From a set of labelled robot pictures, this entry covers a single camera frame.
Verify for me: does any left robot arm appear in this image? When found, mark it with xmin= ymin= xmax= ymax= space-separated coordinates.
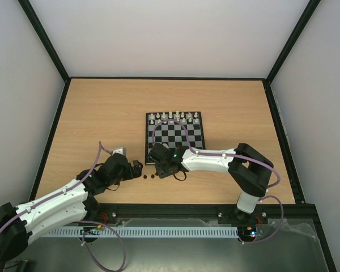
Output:
xmin=0 ymin=153 xmax=143 ymax=261

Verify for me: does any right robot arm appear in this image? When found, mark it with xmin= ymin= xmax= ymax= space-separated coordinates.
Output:
xmin=148 ymin=143 xmax=274 ymax=222

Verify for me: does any left circuit board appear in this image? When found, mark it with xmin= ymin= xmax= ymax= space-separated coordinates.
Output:
xmin=79 ymin=225 xmax=105 ymax=236

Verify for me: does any circuit board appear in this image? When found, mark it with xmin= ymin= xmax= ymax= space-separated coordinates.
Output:
xmin=79 ymin=225 xmax=105 ymax=236
xmin=240 ymin=226 xmax=264 ymax=237

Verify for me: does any right circuit board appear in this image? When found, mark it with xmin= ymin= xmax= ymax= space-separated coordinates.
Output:
xmin=240 ymin=226 xmax=264 ymax=237

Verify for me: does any black and silver chessboard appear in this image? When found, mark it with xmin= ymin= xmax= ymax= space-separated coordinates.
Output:
xmin=145 ymin=111 xmax=206 ymax=165

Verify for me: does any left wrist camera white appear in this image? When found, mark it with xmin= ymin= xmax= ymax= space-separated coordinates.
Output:
xmin=112 ymin=147 xmax=126 ymax=156

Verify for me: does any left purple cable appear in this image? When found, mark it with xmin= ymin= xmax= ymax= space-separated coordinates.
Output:
xmin=0 ymin=141 xmax=128 ymax=271

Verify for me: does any black aluminium rail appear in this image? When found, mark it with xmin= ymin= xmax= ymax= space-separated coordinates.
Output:
xmin=100 ymin=203 xmax=318 ymax=219

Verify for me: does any white slotted cable duct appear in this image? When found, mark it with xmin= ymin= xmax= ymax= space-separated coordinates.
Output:
xmin=44 ymin=226 xmax=238 ymax=239

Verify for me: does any black frame post left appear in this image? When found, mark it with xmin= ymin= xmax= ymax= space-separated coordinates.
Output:
xmin=18 ymin=0 xmax=70 ymax=82

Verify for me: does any black frame post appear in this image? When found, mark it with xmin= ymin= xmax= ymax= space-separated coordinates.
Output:
xmin=18 ymin=0 xmax=70 ymax=82
xmin=266 ymin=0 xmax=321 ymax=84

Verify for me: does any black frame post right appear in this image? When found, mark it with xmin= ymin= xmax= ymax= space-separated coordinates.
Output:
xmin=266 ymin=0 xmax=321 ymax=84

